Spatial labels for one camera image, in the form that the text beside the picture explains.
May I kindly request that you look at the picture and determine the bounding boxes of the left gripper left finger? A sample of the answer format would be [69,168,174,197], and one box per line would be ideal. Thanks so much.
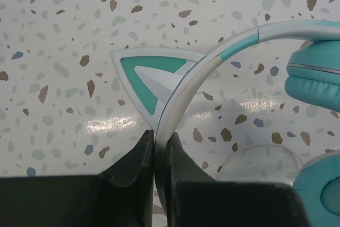
[1,130,154,226]

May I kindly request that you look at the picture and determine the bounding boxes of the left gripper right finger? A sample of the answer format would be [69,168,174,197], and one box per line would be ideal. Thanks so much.
[166,133,307,226]

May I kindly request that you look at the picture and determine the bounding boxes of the white headphone cable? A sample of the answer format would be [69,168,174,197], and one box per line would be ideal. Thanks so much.
[215,144,303,185]

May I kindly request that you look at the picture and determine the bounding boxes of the teal cat-ear headphones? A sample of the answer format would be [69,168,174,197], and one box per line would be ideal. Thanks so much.
[112,20,339,226]

